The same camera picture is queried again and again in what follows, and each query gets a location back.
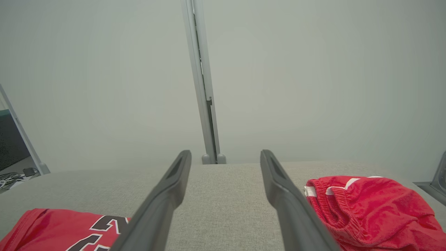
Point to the slanted grey partition post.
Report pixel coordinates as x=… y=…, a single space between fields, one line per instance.
x=21 y=132

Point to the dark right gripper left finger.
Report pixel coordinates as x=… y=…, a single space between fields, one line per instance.
x=160 y=205

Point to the dark green wall panel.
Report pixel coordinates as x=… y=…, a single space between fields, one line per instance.
x=10 y=143

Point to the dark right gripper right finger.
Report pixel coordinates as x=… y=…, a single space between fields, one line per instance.
x=292 y=212

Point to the red shorts with white stripe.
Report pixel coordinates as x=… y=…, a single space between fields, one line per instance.
x=376 y=209

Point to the small black device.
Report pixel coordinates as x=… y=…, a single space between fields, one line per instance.
x=30 y=171

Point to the grey metal frame base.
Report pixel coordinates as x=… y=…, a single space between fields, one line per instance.
x=435 y=184

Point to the red and white jersey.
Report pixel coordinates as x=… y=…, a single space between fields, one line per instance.
x=48 y=226

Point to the grey partition frame post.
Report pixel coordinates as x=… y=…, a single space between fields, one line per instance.
x=200 y=69

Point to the grey cylindrical post foot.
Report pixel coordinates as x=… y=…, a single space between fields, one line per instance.
x=221 y=159
x=206 y=159

